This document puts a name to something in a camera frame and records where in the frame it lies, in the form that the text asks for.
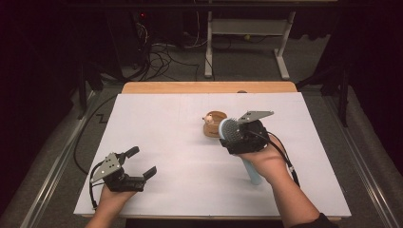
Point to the wooden table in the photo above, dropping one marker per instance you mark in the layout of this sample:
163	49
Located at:
190	87

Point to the black stand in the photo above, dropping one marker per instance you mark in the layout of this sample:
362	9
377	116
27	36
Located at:
342	95
83	88

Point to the light blue hairbrush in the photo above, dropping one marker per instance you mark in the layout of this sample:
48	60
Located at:
226	128

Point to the aluminium floor rail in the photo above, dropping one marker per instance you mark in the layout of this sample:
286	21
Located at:
364	177
53	177

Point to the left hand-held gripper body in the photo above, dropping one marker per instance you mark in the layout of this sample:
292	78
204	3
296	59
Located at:
107	167

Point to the black sleeve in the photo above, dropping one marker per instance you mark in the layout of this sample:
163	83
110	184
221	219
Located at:
320	222

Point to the person's right hand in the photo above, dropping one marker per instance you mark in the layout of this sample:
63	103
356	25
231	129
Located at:
269	163

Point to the white metal stand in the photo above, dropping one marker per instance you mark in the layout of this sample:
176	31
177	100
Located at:
247	27

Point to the white board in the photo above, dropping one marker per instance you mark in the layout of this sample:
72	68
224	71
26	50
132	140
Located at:
164	133

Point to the small yellow-green object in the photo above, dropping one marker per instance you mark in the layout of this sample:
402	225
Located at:
247	37

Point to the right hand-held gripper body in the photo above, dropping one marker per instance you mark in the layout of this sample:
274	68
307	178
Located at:
253	136

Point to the person's left hand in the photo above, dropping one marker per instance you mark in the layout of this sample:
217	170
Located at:
111	201

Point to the black computer tower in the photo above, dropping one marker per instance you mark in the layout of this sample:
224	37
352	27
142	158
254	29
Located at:
126	38

